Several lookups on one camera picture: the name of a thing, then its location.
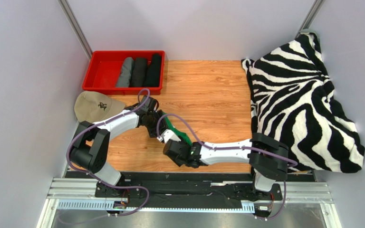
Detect green t-shirt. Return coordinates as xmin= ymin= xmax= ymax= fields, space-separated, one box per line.
xmin=164 ymin=117 xmax=192 ymax=145

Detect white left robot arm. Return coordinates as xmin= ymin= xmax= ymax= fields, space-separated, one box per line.
xmin=67 ymin=95 xmax=163 ymax=186

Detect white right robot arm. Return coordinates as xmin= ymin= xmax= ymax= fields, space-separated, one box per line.
xmin=157 ymin=130 xmax=290 ymax=192

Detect black rolled t-shirt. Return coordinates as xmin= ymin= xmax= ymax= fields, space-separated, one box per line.
xmin=144 ymin=53 xmax=162 ymax=87

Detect dark grey rolled t-shirt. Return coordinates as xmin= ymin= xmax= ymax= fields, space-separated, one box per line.
xmin=130 ymin=57 xmax=148 ymax=87

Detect beige baseball cap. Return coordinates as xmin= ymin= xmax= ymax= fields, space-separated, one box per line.
xmin=74 ymin=91 xmax=125 ymax=123

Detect red plastic bin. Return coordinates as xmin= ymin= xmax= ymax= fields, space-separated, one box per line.
xmin=81 ymin=50 xmax=166 ymax=95

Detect zebra print blanket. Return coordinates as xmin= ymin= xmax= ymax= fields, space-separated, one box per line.
xmin=241 ymin=32 xmax=365 ymax=173

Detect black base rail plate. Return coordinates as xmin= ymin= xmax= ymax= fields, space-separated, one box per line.
xmin=95 ymin=172 xmax=284 ymax=209

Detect left aluminium frame post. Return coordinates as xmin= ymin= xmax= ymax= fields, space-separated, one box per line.
xmin=58 ymin=0 xmax=93 ymax=60

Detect aluminium frame post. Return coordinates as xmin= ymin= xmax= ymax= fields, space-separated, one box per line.
xmin=296 ymin=0 xmax=325 ymax=36
xmin=58 ymin=0 xmax=93 ymax=60

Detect right aluminium frame post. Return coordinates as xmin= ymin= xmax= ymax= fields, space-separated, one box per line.
xmin=296 ymin=0 xmax=325 ymax=36

